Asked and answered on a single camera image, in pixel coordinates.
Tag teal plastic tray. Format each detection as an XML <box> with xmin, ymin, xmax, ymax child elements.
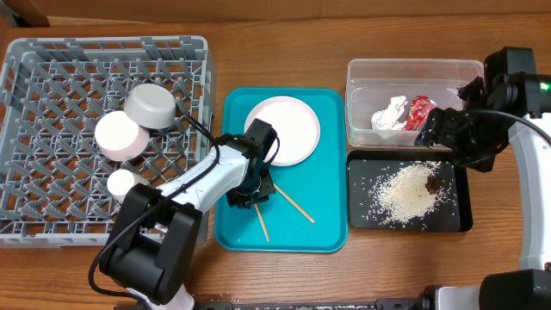
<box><xmin>214</xmin><ymin>87</ymin><xmax>348</xmax><ymax>252</ymax></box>

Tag clear plastic bin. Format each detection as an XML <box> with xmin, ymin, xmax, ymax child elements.
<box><xmin>345</xmin><ymin>59</ymin><xmax>484</xmax><ymax>147</ymax></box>

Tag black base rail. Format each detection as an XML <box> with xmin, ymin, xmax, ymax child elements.
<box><xmin>193</xmin><ymin>293</ymin><xmax>436</xmax><ymax>310</ymax></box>

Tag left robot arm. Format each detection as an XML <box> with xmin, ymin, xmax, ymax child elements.
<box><xmin>88</xmin><ymin>117</ymin><xmax>280</xmax><ymax>309</ymax></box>

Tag rice and food scraps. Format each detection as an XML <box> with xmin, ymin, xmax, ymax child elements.
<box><xmin>360</xmin><ymin>160</ymin><xmax>456</xmax><ymax>228</ymax></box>

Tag grey bowl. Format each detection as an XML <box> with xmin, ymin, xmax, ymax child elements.
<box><xmin>124</xmin><ymin>84</ymin><xmax>176</xmax><ymax>129</ymax></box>

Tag white paper cup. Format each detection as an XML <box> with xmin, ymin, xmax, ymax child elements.
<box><xmin>107</xmin><ymin>169</ymin><xmax>149</xmax><ymax>203</ymax></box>

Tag grey plastic dish rack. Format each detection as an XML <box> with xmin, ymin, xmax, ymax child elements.
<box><xmin>1</xmin><ymin>35</ymin><xmax>216</xmax><ymax>248</ymax></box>

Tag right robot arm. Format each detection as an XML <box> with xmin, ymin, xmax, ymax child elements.
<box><xmin>415</xmin><ymin>46</ymin><xmax>550</xmax><ymax>310</ymax></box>

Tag wooden chopstick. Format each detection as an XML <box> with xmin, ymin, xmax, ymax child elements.
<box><xmin>274</xmin><ymin>183</ymin><xmax>315</xmax><ymax>223</ymax></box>
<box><xmin>254</xmin><ymin>203</ymin><xmax>270</xmax><ymax>243</ymax></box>

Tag crumpled white tissue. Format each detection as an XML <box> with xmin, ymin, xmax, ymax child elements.
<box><xmin>371</xmin><ymin>96</ymin><xmax>407</xmax><ymax>131</ymax></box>

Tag red snack wrapper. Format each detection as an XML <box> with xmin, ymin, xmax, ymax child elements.
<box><xmin>404</xmin><ymin>96</ymin><xmax>436</xmax><ymax>131</ymax></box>

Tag large white plate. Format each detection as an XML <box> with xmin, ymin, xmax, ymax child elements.
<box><xmin>245</xmin><ymin>96</ymin><xmax>320</xmax><ymax>166</ymax></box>

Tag black tray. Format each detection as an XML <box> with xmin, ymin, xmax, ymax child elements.
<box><xmin>347</xmin><ymin>150</ymin><xmax>473</xmax><ymax>233</ymax></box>

